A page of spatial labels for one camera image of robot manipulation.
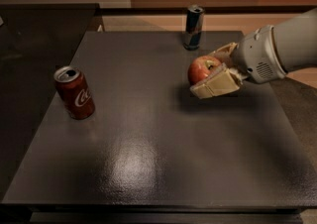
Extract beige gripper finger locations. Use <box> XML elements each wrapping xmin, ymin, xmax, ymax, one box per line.
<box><xmin>190</xmin><ymin>63</ymin><xmax>244</xmax><ymax>99</ymax></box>
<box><xmin>210</xmin><ymin>43</ymin><xmax>237</xmax><ymax>64</ymax></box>

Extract red apple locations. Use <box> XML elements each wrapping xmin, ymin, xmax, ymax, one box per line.
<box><xmin>187</xmin><ymin>56</ymin><xmax>221</xmax><ymax>85</ymax></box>

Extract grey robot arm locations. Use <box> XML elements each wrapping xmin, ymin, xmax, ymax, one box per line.
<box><xmin>188</xmin><ymin>9</ymin><xmax>317</xmax><ymax>99</ymax></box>

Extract blue silver redbull can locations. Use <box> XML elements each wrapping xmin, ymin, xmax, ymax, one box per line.
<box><xmin>183</xmin><ymin>5</ymin><xmax>205</xmax><ymax>51</ymax></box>

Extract red coca-cola can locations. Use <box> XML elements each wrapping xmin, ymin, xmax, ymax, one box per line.
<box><xmin>53</xmin><ymin>65</ymin><xmax>95</xmax><ymax>120</ymax></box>

